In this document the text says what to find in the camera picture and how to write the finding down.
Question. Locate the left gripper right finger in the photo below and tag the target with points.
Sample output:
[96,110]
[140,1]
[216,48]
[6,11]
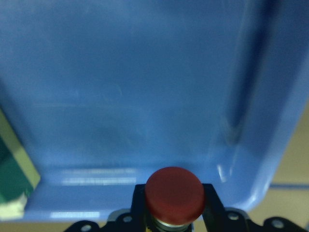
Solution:
[214,211]

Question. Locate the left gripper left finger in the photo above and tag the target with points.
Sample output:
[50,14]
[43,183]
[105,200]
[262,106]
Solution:
[138,208]

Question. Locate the red emergency stop button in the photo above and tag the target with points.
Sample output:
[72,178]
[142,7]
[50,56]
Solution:
[175,198]

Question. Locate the green terminal block module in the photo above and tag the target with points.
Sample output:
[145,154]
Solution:
[18,176]

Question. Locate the blue plastic tray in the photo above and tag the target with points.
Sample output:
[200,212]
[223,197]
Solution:
[102,93]

